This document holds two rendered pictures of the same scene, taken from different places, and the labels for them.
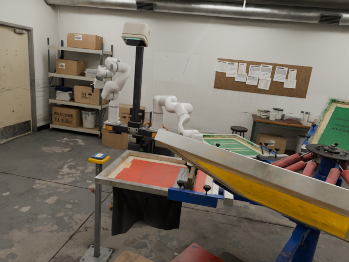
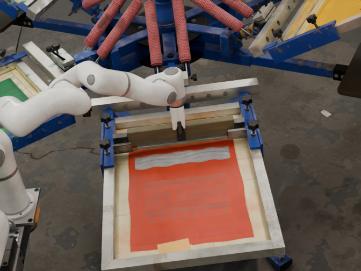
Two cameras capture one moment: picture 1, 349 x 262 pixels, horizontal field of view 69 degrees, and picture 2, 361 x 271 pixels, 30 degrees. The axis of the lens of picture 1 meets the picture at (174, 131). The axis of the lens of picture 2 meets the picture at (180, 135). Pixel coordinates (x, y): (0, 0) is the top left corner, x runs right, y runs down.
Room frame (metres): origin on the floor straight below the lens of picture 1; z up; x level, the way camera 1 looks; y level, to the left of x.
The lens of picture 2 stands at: (1.96, 1.82, 2.62)
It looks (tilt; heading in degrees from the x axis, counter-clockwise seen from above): 39 degrees down; 262
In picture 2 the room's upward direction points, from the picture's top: 8 degrees counter-clockwise
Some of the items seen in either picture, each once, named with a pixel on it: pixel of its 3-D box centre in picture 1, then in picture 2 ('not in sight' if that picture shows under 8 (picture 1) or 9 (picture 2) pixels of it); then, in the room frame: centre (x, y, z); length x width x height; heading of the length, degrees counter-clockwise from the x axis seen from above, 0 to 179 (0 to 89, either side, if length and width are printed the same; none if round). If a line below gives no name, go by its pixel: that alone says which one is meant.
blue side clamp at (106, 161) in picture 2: not in sight; (108, 145); (1.95, -0.24, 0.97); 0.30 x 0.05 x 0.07; 81
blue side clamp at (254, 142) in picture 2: (192, 196); (250, 127); (1.40, -0.15, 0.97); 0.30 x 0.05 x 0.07; 81
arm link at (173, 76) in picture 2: (195, 138); (163, 86); (1.72, -0.15, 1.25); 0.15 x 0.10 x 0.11; 28
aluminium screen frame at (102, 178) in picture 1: (164, 172); (184, 178); (1.72, 0.04, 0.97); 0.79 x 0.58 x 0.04; 81
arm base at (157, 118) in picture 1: (158, 120); (4, 189); (2.30, 0.16, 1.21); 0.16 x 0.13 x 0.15; 168
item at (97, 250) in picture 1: (97, 209); not in sight; (1.92, 0.58, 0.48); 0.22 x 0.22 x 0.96; 81
